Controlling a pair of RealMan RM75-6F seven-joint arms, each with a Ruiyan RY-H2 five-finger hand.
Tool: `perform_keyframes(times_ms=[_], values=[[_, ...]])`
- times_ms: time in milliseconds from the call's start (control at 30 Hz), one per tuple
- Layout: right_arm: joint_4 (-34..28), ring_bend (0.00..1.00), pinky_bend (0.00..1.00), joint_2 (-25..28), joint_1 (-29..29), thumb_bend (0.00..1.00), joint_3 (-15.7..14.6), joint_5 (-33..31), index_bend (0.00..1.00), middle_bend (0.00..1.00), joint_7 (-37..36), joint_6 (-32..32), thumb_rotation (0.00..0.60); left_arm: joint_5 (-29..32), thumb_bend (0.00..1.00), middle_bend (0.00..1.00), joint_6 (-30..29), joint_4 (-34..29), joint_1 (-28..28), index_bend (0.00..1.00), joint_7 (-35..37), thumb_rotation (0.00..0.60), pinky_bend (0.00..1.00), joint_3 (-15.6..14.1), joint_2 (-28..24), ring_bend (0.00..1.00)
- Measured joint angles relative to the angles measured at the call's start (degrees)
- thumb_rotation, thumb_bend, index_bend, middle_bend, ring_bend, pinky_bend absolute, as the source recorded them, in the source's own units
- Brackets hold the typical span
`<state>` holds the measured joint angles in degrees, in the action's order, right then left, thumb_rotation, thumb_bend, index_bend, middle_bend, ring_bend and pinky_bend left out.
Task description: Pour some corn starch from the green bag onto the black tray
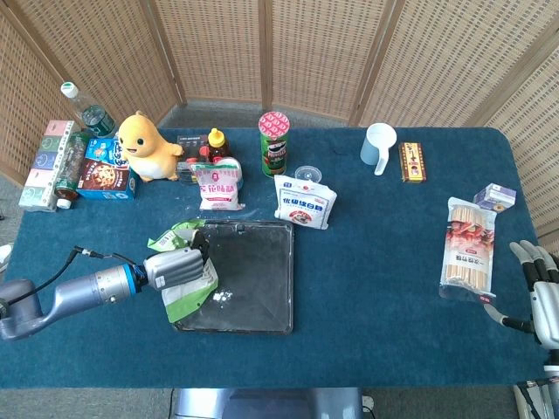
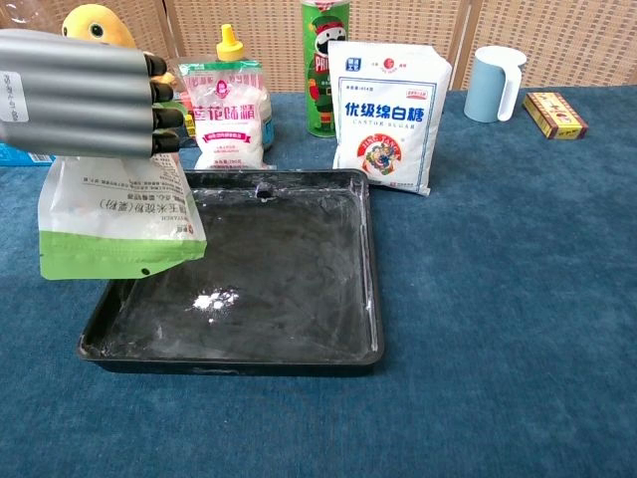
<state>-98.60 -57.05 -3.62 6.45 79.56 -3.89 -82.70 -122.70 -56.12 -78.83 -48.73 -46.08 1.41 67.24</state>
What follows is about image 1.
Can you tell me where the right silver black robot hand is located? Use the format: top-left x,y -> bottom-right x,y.
483,239 -> 559,350

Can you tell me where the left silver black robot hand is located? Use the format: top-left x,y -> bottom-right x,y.
142,230 -> 210,292

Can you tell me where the green snack bag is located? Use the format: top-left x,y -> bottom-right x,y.
147,219 -> 219,325

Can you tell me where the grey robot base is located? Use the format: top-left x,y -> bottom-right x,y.
169,387 -> 366,419

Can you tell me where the black baking tray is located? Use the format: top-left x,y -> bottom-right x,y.
172,217 -> 294,336

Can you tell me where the pink white seasoning bag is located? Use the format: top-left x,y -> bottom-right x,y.
190,161 -> 245,212

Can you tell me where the bamboo skewer pack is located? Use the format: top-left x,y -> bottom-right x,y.
438,196 -> 499,306

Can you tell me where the blue cookie box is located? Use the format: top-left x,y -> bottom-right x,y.
76,137 -> 137,202

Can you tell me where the yellow plush dinosaur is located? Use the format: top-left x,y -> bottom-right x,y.
117,110 -> 185,183

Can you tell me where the purple white small carton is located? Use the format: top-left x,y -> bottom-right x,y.
473,182 -> 517,214

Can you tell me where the dark box behind bottle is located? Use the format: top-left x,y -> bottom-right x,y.
176,134 -> 211,185

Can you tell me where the honey bottle yellow cap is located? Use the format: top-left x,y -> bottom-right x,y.
207,127 -> 231,163

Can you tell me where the white blue sugar bag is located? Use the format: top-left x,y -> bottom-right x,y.
273,174 -> 338,230

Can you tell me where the green tea bottle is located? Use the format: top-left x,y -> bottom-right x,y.
54,131 -> 92,210

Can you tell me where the green Pringles can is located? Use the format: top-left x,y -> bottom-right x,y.
258,110 -> 291,178

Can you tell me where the clear round plastic lid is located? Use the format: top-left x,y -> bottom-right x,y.
293,165 -> 323,183

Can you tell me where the pastel tissue pack stack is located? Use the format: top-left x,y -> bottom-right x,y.
17,120 -> 82,214

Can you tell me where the clear water bottle white cap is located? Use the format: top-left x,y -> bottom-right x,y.
59,81 -> 118,139

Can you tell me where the dark blue tablecloth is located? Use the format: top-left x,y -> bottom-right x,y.
0,126 -> 552,389

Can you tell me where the yellow red rectangular box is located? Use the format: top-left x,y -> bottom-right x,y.
397,141 -> 428,183

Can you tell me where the wicker folding screen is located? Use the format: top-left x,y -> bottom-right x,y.
0,0 -> 559,239

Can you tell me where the light blue measuring scoop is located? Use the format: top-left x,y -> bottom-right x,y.
359,122 -> 398,176

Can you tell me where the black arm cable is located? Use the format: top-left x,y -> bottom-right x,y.
32,245 -> 137,294

